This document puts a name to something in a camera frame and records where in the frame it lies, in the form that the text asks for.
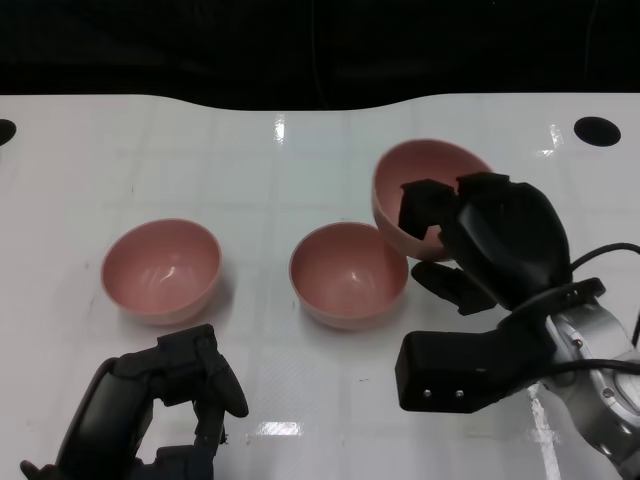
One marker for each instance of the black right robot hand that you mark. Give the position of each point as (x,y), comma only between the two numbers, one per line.
(505,240)

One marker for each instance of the black round table grommet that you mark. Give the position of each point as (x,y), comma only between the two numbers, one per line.
(4,131)
(597,131)

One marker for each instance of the pink plastic bowl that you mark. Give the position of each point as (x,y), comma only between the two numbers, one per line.
(347,280)
(160,275)
(425,160)

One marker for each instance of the black backdrop cloth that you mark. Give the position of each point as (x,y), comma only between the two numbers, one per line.
(150,45)

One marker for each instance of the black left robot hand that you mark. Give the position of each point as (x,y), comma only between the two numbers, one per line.
(120,400)

